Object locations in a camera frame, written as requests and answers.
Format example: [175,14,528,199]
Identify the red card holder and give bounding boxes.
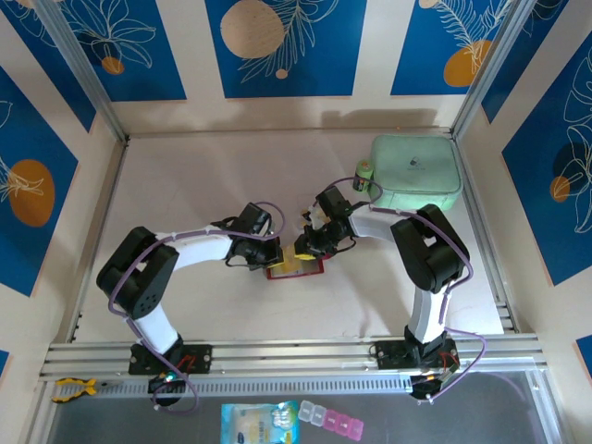
[264,251,328,282]

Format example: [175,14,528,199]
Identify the mint green zip pouch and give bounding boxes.
[368,133,464,213]

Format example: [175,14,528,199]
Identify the black controller board with LED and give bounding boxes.
[146,373,187,409]
[409,369,458,404]

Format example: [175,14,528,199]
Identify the blue wet wipes packet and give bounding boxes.
[220,399,302,444]

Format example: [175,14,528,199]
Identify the pink clear pill organiser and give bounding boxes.
[296,399,365,438]

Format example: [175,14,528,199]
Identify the grey translucent cover sheet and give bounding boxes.
[43,369,568,444]

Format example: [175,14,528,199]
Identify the wide slotted aluminium rail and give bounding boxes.
[39,333,550,379]

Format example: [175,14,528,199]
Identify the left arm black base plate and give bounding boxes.
[128,343,214,376]

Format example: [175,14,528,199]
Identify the aluminium table edge rail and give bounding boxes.
[66,137,130,344]
[454,132,520,335]
[123,126,458,141]

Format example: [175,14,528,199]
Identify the grey slotted cable duct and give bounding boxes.
[45,372,533,400]

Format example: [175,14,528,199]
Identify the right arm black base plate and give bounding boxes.
[371,339,460,372]

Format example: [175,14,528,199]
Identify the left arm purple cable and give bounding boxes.
[106,201,286,416]

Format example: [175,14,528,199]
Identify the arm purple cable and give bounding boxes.
[314,177,487,407]
[106,201,286,416]

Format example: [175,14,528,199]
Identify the blue floral wall panel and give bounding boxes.
[480,0,572,126]
[500,31,592,288]
[0,0,97,134]
[204,0,370,99]
[57,0,188,103]
[0,64,80,299]
[389,0,515,97]

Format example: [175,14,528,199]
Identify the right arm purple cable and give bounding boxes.
[314,177,487,407]

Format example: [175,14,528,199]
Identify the yellow handled pliers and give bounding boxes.
[50,376,120,404]

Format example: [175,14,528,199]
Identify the aluminium frame post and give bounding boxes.
[450,0,534,141]
[32,0,130,145]

